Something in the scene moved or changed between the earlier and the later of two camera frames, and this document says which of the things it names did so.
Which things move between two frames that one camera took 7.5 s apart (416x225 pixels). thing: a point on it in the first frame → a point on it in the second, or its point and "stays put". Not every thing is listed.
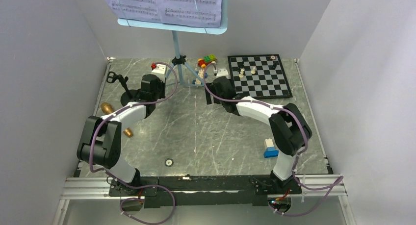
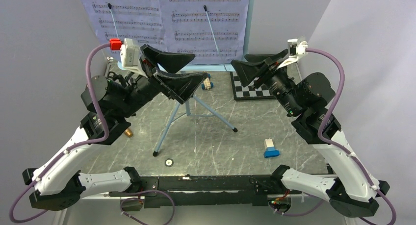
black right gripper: x=210 y=86 → x=247 y=75
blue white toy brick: x=270 y=152 stays put
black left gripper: x=163 y=85 → x=179 y=86
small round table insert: x=169 y=162 stays put
